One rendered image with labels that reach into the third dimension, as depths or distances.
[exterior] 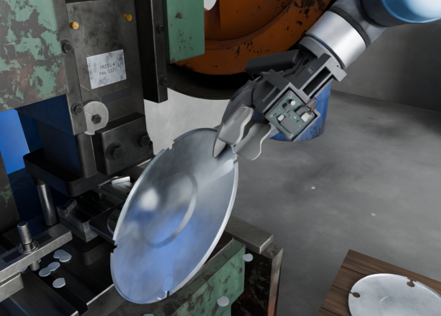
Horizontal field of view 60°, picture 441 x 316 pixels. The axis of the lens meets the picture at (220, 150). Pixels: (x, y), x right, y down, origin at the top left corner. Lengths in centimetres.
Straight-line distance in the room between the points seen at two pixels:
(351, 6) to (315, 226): 160
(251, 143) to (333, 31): 19
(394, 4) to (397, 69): 342
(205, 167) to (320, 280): 125
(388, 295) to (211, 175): 83
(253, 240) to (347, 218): 128
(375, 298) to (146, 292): 82
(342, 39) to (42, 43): 38
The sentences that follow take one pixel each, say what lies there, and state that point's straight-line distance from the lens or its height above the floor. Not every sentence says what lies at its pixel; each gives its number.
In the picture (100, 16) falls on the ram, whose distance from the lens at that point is 65.
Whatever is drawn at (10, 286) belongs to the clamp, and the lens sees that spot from 79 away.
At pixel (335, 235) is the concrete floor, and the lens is 202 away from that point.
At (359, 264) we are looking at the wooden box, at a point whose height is 35.
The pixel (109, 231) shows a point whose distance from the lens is 75.
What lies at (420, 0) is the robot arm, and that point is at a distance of 45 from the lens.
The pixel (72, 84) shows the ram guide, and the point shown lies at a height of 107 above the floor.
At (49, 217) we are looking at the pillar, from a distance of 87.
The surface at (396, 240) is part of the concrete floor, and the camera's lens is 209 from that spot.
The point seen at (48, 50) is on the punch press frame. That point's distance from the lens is 56.
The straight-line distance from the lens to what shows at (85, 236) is 80.
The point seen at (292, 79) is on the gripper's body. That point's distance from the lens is 55.
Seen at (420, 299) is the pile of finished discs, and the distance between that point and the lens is 131.
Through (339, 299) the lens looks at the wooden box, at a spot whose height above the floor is 35.
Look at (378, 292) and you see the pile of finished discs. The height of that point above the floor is 35.
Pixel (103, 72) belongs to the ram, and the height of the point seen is 106.
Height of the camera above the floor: 123
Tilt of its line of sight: 27 degrees down
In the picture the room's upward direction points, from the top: straight up
